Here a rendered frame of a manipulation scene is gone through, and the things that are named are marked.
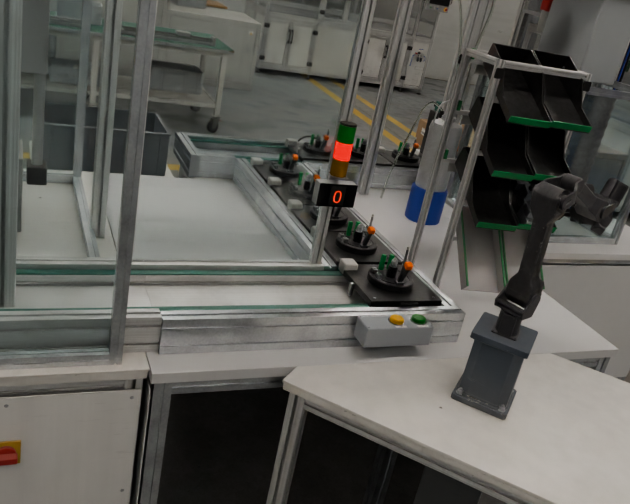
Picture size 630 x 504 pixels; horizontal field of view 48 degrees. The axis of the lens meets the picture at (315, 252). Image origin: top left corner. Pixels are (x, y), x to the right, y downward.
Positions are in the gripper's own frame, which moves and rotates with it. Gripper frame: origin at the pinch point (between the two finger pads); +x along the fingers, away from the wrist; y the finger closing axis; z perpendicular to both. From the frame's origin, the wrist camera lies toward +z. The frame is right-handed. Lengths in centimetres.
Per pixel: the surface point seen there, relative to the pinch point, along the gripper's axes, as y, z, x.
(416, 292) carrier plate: 35.7, -31.1, 14.1
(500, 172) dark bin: 19.5, 7.7, 6.0
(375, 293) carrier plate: 50, -32, 11
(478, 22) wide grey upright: -18, 69, 118
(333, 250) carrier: 56, -25, 39
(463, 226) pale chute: 20.9, -10.4, 20.5
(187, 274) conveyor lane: 103, -32, 18
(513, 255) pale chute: 0.7, -18.2, 22.8
